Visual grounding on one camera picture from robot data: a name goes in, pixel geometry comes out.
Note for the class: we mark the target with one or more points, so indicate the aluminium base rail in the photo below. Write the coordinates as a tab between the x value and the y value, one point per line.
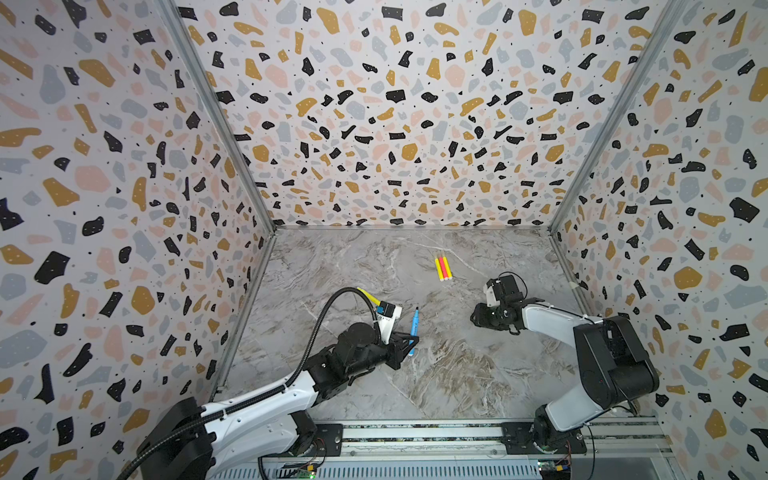
607	448

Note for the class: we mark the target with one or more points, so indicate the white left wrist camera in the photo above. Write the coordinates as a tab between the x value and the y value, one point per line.
387	316

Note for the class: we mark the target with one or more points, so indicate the metal corner post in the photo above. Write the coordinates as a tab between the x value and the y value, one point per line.
169	13
669	16

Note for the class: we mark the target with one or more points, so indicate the yellow highlighter pen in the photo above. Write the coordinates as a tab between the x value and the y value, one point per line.
438	269
447	267
370	297

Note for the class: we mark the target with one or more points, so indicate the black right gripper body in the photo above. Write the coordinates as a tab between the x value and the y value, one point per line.
488	315

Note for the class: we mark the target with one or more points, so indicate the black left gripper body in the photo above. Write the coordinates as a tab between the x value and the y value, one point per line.
377	355

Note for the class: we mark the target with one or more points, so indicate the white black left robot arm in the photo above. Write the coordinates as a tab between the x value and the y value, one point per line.
194	441

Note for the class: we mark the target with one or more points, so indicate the metal corner post right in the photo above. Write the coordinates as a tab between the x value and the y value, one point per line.
669	16

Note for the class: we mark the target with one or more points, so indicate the pink highlighter pen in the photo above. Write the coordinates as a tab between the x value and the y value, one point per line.
443	271

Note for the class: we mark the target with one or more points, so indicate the metal corner post left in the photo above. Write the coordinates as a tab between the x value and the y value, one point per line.
169	13

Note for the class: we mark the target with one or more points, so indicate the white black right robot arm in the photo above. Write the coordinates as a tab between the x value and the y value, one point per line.
613	365

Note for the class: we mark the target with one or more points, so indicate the blue highlighter pen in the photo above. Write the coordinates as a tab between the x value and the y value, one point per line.
414	327

